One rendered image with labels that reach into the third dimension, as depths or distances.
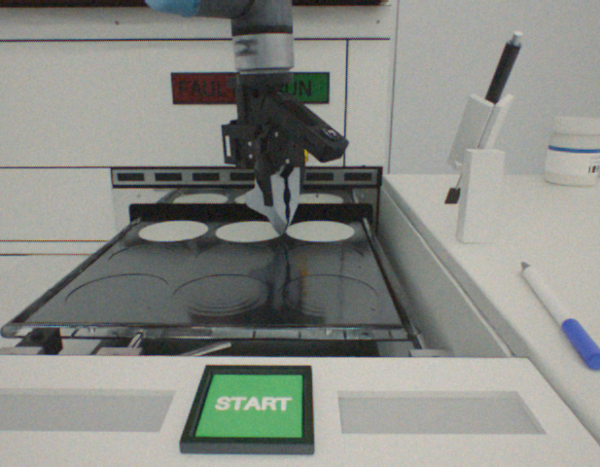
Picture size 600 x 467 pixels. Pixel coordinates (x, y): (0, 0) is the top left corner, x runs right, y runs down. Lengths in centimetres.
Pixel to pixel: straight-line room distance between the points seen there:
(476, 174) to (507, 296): 13
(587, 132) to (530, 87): 172
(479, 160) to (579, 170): 35
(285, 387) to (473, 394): 9
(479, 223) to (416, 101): 187
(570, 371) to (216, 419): 18
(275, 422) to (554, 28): 240
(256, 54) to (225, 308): 30
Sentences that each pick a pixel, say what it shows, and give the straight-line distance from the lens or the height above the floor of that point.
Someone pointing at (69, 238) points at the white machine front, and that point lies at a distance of 90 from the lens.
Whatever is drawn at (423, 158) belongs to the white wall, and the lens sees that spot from 234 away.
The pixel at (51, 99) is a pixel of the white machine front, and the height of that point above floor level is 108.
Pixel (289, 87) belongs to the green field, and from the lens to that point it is 75.
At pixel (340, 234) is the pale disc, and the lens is 66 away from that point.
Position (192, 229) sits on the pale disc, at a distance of 71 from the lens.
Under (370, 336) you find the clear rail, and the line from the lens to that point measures 41.
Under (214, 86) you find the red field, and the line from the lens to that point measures 77.
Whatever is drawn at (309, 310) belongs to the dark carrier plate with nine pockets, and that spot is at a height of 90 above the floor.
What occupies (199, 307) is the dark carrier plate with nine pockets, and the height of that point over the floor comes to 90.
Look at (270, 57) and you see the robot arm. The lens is 58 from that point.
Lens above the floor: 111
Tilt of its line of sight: 18 degrees down
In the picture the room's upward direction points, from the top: straight up
